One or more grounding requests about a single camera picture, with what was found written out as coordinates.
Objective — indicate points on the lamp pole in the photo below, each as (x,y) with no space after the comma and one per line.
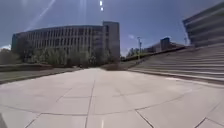
(139,46)

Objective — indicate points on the dark grey long building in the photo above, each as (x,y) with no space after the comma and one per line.
(66,36)

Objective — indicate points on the blue glass building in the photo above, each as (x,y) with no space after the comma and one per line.
(206,26)

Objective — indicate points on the pale stone paved plaza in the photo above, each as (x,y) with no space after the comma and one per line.
(100,95)

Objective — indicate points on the row of trees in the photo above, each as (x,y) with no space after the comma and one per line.
(50,57)

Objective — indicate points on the wide grey stairway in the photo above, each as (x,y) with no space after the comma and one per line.
(193,63)

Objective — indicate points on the low building with blue tower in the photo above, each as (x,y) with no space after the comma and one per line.
(165,43)

